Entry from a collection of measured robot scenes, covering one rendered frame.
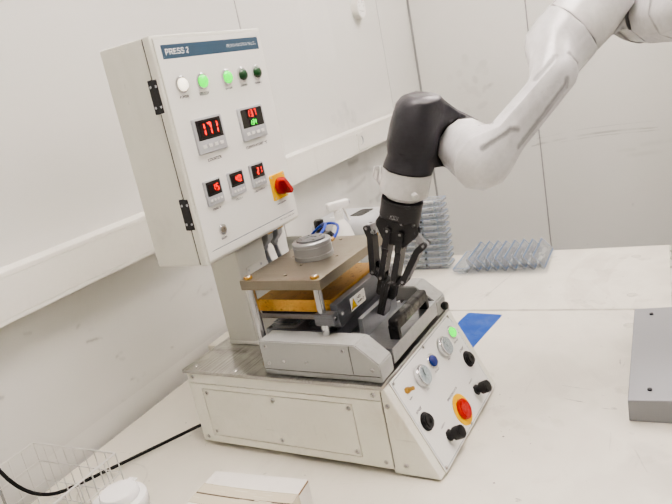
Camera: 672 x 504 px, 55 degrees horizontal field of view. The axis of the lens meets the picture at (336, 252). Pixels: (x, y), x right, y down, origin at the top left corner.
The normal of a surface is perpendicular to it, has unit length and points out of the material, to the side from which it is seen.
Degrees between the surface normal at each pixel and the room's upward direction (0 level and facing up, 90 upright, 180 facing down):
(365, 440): 90
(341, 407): 90
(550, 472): 0
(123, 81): 90
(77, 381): 90
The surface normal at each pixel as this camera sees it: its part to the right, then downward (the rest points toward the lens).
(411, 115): -0.30, 0.22
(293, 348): -0.47, 0.33
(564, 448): -0.19, -0.95
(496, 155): 0.35, 0.17
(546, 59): -0.48, -0.37
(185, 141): 0.86, -0.03
